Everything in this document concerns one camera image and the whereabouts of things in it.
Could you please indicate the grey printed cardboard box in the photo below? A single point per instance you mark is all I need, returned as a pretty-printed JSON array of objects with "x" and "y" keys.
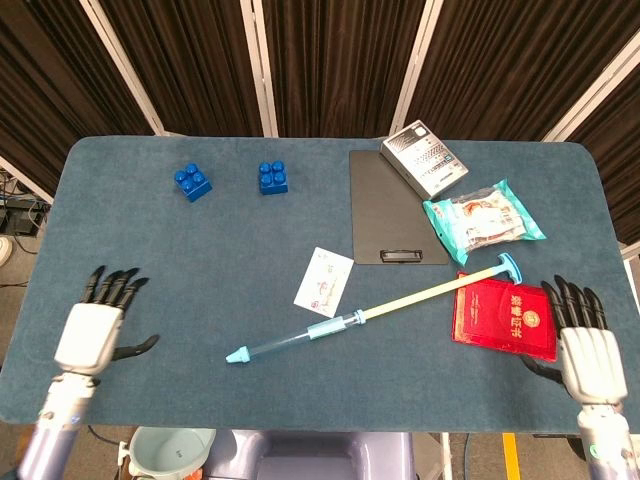
[{"x": 425, "y": 155}]

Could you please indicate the blue felt table cover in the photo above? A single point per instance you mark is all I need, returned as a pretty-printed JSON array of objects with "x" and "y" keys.
[{"x": 200, "y": 260}]

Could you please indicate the teal snack packet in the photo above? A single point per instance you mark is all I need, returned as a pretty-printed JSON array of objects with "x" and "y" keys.
[{"x": 480, "y": 220}]

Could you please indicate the white table leg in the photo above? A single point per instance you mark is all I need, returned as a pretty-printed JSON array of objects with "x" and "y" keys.
[{"x": 446, "y": 455}]

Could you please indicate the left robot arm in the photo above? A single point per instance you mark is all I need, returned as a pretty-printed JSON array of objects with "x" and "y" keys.
[{"x": 57, "y": 430}]

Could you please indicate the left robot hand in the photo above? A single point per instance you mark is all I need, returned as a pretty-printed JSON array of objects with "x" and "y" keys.
[{"x": 87, "y": 335}]

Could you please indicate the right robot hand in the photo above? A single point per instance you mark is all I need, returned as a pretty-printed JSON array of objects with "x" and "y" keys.
[{"x": 592, "y": 365}]

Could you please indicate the white partition post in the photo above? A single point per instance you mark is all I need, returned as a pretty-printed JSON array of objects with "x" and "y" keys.
[
  {"x": 260, "y": 70},
  {"x": 125, "y": 70},
  {"x": 417, "y": 70},
  {"x": 595, "y": 90}
]

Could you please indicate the dark brown curtain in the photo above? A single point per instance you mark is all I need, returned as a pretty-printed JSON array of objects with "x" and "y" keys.
[
  {"x": 190, "y": 65},
  {"x": 620, "y": 150},
  {"x": 340, "y": 65},
  {"x": 510, "y": 65},
  {"x": 45, "y": 90}
]

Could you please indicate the large yellow blue syringe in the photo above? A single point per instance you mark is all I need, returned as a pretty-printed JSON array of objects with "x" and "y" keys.
[{"x": 410, "y": 296}]

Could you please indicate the blue toy building brick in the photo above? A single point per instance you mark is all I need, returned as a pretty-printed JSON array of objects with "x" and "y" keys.
[
  {"x": 194, "y": 182},
  {"x": 273, "y": 179}
]

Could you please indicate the pale green plastic basin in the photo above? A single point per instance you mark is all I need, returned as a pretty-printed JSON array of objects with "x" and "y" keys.
[{"x": 170, "y": 450}]

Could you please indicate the red booklet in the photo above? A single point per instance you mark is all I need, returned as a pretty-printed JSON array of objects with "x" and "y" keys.
[{"x": 500, "y": 320}]

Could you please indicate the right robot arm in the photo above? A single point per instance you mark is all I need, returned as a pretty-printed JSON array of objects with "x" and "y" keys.
[{"x": 607, "y": 445}]

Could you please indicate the lilac robot base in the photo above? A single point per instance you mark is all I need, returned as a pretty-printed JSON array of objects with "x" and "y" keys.
[{"x": 310, "y": 455}]

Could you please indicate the black device box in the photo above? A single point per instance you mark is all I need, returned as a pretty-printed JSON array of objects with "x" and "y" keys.
[{"x": 20, "y": 221}]

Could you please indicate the white picture card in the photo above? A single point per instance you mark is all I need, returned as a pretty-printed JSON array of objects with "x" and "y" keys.
[{"x": 325, "y": 280}]

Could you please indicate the black clipboard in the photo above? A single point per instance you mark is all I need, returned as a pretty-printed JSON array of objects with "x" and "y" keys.
[{"x": 380, "y": 215}]

